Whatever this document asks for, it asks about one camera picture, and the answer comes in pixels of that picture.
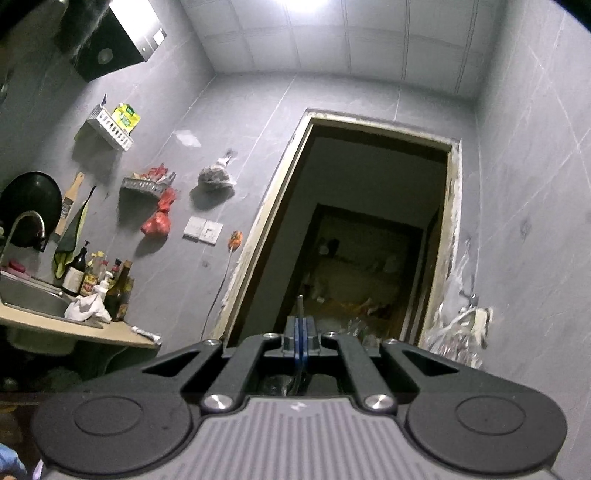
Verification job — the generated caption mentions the white crumpled cloth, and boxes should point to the white crumpled cloth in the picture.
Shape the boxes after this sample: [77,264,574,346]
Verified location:
[64,294,113,323]

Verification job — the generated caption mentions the hanging bag with dark contents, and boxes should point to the hanging bag with dark contents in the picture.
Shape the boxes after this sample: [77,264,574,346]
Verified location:
[198,148,237,192]

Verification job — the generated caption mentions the steel sink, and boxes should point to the steel sink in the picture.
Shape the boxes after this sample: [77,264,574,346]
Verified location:
[0,272,77,320]

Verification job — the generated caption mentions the white wall switch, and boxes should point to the white wall switch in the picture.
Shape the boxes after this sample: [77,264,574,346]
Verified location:
[183,217,207,241]

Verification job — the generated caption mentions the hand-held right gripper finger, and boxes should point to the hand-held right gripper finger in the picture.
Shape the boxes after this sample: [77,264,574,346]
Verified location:
[301,316,541,414]
[69,316,301,414]

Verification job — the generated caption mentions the person's blue clothing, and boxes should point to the person's blue clothing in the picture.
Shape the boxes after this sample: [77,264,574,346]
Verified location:
[0,442,29,480]

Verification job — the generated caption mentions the metal wall rack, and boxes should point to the metal wall rack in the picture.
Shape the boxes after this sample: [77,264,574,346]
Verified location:
[120,178,177,200]

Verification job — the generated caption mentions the white wall rack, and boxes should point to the white wall rack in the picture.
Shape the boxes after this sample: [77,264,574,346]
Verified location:
[85,104,136,152]

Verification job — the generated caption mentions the metal faucet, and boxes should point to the metal faucet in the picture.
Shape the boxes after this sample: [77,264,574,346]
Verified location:
[2,210,48,269]

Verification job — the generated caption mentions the door frame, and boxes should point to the door frame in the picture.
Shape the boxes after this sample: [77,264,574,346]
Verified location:
[211,108,463,352]

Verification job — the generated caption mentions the white tube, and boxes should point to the white tube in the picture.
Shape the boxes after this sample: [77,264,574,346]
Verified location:
[130,325,163,345]

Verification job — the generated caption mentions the dark brown bottle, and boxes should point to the dark brown bottle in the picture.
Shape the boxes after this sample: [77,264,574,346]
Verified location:
[104,260,136,322]

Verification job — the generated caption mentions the dark bottle with white label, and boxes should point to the dark bottle with white label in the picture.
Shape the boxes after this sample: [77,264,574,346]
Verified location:
[61,240,92,297]

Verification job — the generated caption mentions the white pump bottle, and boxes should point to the white pump bottle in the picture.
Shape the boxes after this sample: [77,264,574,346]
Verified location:
[93,270,115,298]

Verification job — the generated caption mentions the white wall fitting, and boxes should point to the white wall fitting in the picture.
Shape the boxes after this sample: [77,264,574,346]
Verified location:
[473,307,494,340]

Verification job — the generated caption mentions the bottle with red label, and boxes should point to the bottle with red label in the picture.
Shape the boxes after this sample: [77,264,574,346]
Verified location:
[79,251,106,297]

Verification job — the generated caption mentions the green cloth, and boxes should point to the green cloth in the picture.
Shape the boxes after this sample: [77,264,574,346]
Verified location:
[54,185,99,280]

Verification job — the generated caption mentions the wooden spatula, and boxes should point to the wooden spatula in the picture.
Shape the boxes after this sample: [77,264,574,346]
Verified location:
[54,172,86,237]

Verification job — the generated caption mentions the yellow packet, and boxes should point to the yellow packet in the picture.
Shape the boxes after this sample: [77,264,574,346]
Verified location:
[112,102,141,132]

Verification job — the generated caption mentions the range hood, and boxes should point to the range hood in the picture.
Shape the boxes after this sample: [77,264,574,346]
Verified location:
[53,0,168,84]

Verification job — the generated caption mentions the red plastic bag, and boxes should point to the red plastic bag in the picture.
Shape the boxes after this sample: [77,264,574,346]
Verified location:
[141,187,178,238]

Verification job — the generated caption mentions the wooden shelf unit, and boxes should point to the wooden shelf unit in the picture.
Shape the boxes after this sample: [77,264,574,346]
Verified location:
[300,203,428,335]

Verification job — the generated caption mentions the black pan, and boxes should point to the black pan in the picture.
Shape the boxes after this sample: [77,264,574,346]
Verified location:
[0,172,64,249]

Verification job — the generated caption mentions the red snack packets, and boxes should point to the red snack packets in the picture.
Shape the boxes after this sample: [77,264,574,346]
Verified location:
[131,162,177,185]

